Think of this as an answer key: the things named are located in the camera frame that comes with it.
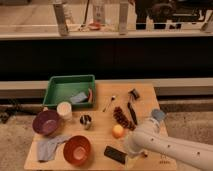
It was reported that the green plastic tray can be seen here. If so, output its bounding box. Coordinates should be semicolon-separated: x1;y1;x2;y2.
43;75;96;109

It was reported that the orange fruit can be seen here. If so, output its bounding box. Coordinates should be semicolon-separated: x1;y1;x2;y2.
112;124;124;138

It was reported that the red-orange bowl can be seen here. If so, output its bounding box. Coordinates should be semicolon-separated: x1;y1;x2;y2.
63;135;91;166

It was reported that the purple bowl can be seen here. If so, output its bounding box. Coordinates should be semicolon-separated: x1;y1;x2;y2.
32;110;61;136

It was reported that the black brush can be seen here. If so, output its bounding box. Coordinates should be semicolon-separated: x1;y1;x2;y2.
127;102;138;125

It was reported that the small metal cup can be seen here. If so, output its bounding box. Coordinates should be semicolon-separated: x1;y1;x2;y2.
80;115;92;130

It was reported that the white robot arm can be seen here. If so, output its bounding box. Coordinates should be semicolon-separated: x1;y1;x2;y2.
123;118;213;171

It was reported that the red item in tray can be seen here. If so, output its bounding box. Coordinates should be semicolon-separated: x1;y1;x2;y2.
88;88;93;103

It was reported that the white paper cup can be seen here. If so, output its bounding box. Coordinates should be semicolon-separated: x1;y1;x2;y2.
57;102;72;121

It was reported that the brown pine cone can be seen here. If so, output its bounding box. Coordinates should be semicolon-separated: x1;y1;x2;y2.
113;107;136;131

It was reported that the wooden board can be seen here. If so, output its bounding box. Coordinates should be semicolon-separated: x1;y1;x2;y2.
23;82;178;171

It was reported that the grey cloth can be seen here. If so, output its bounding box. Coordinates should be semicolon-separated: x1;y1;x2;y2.
37;135;70;162

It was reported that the blue glass cup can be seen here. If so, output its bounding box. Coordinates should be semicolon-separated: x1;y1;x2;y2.
151;109;166;122

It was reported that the grey sponge in tray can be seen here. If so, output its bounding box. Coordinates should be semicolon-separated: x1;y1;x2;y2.
70;92;87;104

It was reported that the black eraser block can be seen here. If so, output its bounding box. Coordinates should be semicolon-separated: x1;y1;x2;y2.
104;146;126;164

